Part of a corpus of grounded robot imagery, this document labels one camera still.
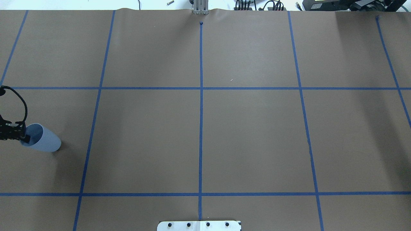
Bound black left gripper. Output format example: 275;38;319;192
0;115;31;143

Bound light blue plastic cup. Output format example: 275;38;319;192
20;124;62;152

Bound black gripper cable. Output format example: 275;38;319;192
0;85;28;124

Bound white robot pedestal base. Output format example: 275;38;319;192
157;220;242;231

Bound aluminium frame post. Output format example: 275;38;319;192
189;0;209;15

